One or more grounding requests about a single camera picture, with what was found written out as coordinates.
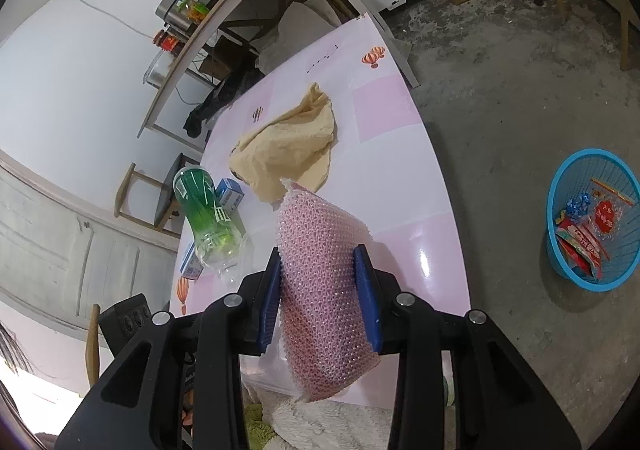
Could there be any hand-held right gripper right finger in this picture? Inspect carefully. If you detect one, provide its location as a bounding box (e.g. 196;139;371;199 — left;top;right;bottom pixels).
352;244;583;450

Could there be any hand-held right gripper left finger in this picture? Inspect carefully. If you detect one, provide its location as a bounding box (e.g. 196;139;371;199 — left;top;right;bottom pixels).
54;246;285;450

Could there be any pink bubble wrap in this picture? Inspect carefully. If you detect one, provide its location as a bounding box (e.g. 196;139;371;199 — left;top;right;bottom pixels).
276;178;381;403

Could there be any green plastic bottle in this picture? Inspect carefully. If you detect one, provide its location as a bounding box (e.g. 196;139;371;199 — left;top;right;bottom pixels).
172;168;246;285

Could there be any red snack bag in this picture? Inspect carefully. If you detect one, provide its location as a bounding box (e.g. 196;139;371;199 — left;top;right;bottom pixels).
556;217;611;281

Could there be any blue mesh basket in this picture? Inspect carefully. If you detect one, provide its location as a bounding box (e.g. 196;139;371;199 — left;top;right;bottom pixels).
546;148;640;292

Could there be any small blue box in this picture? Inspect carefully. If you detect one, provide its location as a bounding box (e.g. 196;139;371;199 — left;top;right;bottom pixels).
179;240;206;281
215;178;246;215

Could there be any white panelled door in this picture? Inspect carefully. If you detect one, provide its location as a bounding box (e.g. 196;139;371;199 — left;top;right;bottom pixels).
0;150;181;331

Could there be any white fluffy rug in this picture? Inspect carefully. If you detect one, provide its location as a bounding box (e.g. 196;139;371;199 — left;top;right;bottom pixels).
242;377;451;450

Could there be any pink printed tablecloth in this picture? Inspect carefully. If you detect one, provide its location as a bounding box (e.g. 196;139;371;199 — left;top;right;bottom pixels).
169;14;473;403

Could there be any yellow cloth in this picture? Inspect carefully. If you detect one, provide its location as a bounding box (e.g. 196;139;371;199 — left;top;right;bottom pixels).
228;82;337;203

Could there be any black cloth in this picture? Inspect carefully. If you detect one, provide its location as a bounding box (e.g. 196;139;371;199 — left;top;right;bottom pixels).
182;70;261;141

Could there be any blue shiny wrapper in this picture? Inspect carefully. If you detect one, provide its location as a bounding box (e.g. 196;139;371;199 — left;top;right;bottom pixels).
565;197;591;221

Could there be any long wooden desk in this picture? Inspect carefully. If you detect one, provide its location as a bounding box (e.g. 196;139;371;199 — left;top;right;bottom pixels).
137;0;418;141

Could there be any clear bag with red label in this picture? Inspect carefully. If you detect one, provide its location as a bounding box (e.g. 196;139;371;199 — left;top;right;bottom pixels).
590;178;636;251

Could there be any clear plastic container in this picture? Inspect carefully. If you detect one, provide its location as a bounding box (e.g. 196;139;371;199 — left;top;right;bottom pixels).
142;50;176;85

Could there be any red jar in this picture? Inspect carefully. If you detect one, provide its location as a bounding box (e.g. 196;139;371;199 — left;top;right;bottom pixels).
152;30;183;53

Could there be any white crumpled sheet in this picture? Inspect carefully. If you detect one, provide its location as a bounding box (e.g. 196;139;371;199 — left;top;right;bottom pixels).
257;0;351;75

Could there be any green jar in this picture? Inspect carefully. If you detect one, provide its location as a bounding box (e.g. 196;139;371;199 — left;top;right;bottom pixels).
177;0;208;23

